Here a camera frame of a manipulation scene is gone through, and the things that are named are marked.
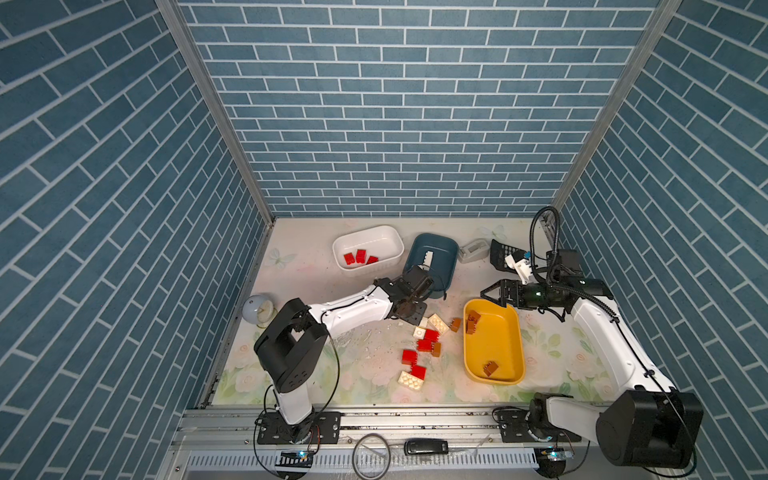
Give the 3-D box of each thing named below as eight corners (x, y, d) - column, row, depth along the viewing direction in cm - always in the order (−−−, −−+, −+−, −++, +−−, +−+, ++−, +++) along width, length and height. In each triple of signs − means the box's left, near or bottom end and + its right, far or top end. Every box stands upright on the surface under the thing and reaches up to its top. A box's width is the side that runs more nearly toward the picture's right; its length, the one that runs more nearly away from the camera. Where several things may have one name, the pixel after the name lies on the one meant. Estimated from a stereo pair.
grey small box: (463, 266, 108) (465, 261, 105) (453, 253, 112) (454, 247, 109) (491, 255, 111) (494, 249, 109) (481, 242, 115) (483, 236, 113)
